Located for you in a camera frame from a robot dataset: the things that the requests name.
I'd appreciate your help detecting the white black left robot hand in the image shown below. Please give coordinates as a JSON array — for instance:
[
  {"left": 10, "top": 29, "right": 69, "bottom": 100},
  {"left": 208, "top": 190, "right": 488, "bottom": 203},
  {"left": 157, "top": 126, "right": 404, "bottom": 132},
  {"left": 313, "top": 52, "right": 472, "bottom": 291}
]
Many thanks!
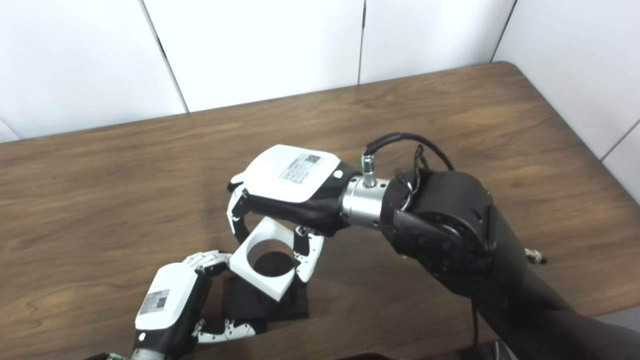
[{"left": 132, "top": 250, "right": 268, "bottom": 358}]

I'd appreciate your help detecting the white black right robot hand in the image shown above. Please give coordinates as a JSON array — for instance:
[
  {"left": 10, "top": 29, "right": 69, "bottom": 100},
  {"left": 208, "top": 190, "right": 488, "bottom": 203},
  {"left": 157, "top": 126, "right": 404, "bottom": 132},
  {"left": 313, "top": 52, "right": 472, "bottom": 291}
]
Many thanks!
[{"left": 226, "top": 144, "right": 361, "bottom": 286}]

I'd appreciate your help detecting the black peg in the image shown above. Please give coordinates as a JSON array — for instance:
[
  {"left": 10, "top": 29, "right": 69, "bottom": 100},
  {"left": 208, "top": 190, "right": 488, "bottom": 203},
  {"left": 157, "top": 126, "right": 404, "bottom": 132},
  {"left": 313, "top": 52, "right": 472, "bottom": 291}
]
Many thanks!
[{"left": 222, "top": 250, "right": 310, "bottom": 322}]

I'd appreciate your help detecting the white square piece with hole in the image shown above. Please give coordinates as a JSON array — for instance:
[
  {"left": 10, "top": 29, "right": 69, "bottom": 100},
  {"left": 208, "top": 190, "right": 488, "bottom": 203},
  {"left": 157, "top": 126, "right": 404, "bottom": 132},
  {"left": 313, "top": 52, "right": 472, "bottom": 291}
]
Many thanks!
[{"left": 229, "top": 216, "right": 297, "bottom": 302}]

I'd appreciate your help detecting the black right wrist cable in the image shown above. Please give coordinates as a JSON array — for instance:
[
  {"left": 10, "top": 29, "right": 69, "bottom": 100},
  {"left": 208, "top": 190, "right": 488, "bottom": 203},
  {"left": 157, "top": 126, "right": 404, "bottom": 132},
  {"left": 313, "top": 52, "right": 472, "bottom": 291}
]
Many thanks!
[{"left": 362, "top": 132, "right": 456, "bottom": 201}]

